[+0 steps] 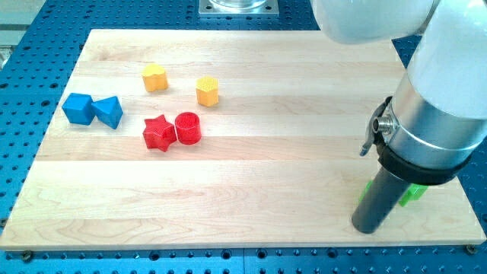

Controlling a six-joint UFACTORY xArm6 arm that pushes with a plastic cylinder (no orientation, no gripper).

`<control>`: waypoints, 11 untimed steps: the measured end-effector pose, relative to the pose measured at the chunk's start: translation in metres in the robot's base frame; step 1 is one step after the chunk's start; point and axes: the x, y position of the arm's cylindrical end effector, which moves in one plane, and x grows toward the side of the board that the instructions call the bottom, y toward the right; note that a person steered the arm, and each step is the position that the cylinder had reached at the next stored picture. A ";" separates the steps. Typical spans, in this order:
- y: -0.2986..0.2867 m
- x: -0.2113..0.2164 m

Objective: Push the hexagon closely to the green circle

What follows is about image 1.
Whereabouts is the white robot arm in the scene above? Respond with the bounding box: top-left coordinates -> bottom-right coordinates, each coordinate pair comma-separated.
311,0 -> 486,185

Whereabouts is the yellow hexagon block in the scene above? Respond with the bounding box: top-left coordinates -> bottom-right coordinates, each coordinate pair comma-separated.
196,76 -> 219,107

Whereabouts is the red cylinder block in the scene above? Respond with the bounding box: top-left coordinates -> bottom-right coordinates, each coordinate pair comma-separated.
175,112 -> 202,145

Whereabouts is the wooden board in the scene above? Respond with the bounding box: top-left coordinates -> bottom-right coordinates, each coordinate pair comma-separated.
1,30 -> 485,250

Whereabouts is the red star block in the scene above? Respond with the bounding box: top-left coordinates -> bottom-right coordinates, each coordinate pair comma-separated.
142,115 -> 177,152

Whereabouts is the yellow heart block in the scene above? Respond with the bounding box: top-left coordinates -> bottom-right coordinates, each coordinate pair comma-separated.
142,64 -> 168,92

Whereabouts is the green block left piece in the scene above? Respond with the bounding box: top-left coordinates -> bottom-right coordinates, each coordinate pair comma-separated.
358,180 -> 373,202

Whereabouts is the blue triangle block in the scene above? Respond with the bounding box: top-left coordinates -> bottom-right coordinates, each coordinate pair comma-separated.
91,96 -> 123,129

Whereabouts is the dark grey pusher cylinder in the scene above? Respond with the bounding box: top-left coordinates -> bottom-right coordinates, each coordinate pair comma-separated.
352,167 -> 411,234

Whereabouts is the blue cube block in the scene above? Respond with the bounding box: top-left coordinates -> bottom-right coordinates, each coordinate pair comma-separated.
62,93 -> 94,126

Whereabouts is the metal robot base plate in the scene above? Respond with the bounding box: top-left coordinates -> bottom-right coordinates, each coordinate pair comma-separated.
198,0 -> 279,17

